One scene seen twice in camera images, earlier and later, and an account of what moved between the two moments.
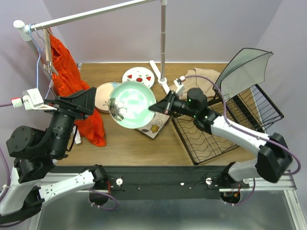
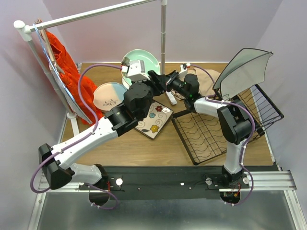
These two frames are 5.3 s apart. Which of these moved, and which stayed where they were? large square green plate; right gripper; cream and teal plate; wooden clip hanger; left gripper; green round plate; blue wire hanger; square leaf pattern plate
Moved: blue wire hanger; left gripper; right gripper; green round plate; wooden clip hanger
Stayed: cream and teal plate; large square green plate; square leaf pattern plate
